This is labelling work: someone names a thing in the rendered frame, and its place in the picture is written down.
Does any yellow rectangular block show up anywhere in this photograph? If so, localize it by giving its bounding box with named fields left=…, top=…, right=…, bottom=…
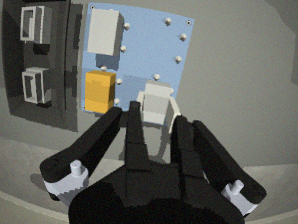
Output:
left=85, top=70, right=116, bottom=113

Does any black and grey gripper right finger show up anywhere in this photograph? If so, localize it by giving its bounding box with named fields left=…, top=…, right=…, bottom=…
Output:
left=166, top=97, right=267, bottom=218

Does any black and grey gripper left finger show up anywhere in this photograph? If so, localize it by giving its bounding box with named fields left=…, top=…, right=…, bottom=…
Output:
left=39, top=91, right=155, bottom=210

